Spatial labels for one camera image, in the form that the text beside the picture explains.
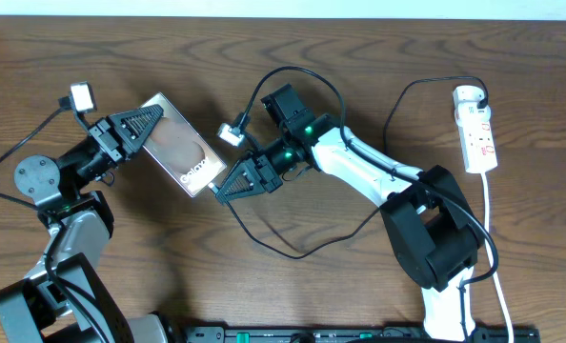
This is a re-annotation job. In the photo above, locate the black USB charging cable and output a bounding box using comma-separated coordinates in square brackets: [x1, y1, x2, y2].
[207, 75, 490, 261]

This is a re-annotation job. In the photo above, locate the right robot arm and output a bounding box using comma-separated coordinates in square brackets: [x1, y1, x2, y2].
[212, 84, 488, 342]

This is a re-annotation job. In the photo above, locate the white charger adapter plug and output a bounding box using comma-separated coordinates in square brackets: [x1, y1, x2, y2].
[453, 85, 484, 107]

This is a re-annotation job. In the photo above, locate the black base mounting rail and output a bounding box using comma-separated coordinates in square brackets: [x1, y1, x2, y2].
[183, 324, 540, 343]

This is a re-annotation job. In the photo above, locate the camera black cable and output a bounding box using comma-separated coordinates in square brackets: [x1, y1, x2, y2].
[0, 97, 117, 343]
[232, 65, 499, 342]

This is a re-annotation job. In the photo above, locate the white power strip cord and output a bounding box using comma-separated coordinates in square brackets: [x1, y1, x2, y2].
[480, 171, 515, 343]

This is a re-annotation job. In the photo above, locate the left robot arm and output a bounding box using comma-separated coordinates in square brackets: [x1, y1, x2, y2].
[0, 105, 183, 342]

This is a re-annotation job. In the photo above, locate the bronze Galaxy smartphone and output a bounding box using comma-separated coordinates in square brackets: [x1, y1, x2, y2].
[142, 92, 227, 197]

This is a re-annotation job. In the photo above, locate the white power strip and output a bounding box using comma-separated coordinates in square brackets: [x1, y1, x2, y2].
[455, 101, 497, 174]

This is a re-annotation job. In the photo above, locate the left camera black cable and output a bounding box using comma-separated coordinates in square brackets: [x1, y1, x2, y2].
[0, 97, 117, 343]

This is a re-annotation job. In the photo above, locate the right camera black cable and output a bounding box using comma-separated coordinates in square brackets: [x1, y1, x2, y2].
[232, 65, 499, 342]

